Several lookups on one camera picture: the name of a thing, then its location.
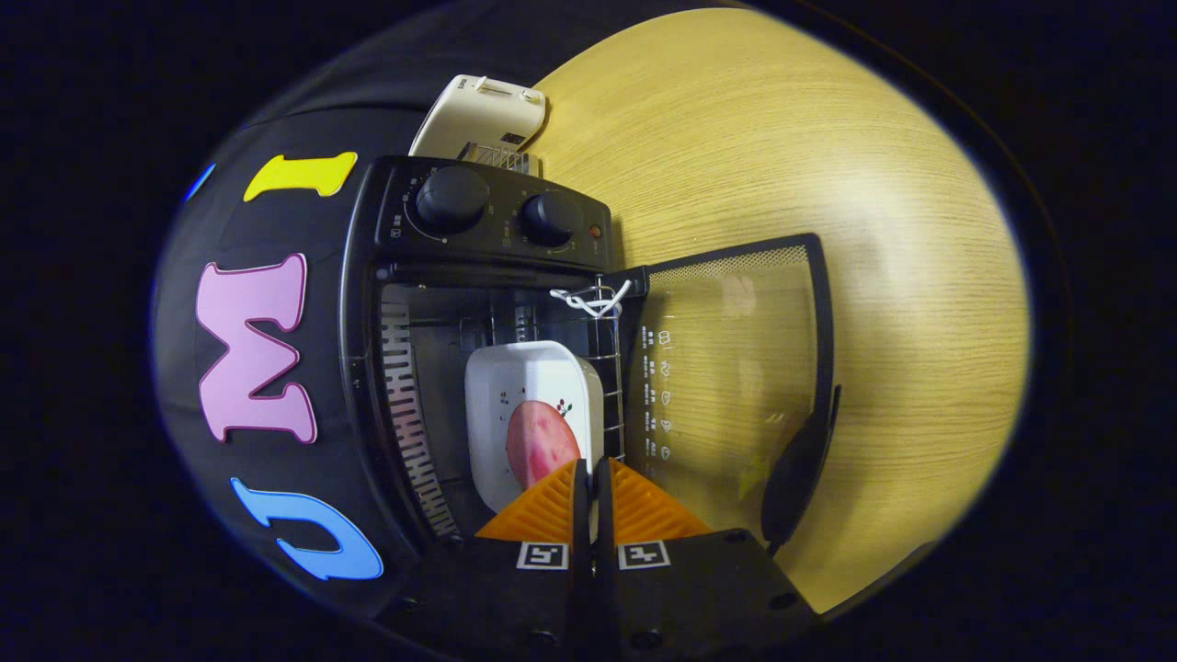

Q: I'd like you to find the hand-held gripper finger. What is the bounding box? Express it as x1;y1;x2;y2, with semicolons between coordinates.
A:
596;457;819;662
382;458;594;662

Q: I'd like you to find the white square plate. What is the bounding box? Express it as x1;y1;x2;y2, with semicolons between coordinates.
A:
464;340;606;516

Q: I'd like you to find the black toaster oven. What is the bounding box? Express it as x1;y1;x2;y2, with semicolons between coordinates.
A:
338;154;842;557

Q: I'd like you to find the white bread toaster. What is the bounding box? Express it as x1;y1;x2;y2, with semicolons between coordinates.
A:
409;74;548;177

